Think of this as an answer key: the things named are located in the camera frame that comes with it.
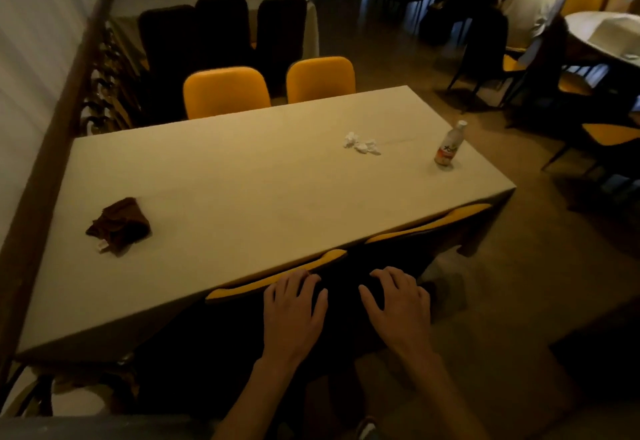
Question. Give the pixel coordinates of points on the plastic drink bottle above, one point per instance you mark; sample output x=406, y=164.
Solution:
x=447, y=152

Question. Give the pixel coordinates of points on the person's left hand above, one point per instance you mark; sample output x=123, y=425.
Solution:
x=292, y=324

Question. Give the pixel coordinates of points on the person's right forearm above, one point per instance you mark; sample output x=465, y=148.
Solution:
x=445, y=399

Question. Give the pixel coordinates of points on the yellow dining chair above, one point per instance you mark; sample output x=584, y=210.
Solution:
x=320, y=79
x=225, y=324
x=227, y=92
x=400, y=254

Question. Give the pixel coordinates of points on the brown tissue pouch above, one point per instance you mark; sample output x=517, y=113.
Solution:
x=122, y=224

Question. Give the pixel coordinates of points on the white sheer curtain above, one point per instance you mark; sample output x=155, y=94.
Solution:
x=35, y=29

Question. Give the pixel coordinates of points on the beige cloth-covered table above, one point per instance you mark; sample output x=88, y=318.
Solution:
x=250, y=194

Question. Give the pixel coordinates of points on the white tissues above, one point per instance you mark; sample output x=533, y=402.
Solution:
x=362, y=145

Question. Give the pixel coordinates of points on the person's right hand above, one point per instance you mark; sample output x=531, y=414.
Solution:
x=405, y=319

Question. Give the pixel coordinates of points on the round white table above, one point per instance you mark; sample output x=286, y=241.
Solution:
x=580, y=29

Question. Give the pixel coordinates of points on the person's right sneaker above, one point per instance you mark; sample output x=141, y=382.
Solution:
x=367, y=429

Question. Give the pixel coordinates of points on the cluster of restaurant chairs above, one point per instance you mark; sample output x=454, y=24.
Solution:
x=222, y=29
x=485, y=39

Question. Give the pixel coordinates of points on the person's left forearm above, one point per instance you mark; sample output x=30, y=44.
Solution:
x=250, y=404

